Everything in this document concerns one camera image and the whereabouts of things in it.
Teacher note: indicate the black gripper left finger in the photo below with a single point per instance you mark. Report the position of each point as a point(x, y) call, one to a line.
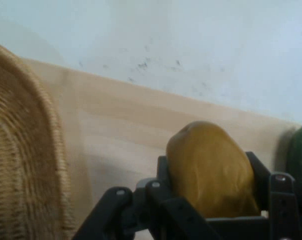
point(150, 200)

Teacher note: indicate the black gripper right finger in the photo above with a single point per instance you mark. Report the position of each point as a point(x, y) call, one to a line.
point(281, 200)

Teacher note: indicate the yellow toy fruit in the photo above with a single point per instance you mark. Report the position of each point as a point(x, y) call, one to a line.
point(210, 167)

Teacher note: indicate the green toy vegetable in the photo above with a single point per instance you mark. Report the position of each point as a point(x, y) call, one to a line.
point(300, 152)

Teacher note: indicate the woven wicker basket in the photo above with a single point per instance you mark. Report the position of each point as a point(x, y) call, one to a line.
point(21, 150)

